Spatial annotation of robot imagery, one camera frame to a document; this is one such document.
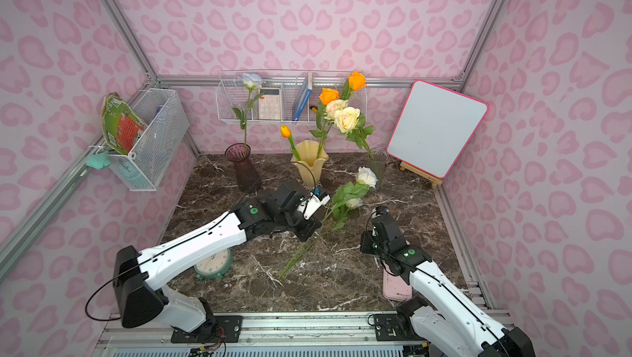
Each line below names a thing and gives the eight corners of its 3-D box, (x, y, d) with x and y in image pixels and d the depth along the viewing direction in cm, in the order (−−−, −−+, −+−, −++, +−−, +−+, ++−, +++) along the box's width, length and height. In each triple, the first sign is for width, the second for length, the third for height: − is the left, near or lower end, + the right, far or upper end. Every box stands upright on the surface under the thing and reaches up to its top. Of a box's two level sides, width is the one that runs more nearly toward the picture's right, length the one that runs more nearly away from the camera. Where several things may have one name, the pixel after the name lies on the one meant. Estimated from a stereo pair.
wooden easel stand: (397, 170, 115) (400, 164, 112) (399, 167, 117) (401, 161, 113) (438, 189, 108) (442, 183, 105) (440, 185, 109) (443, 179, 106)
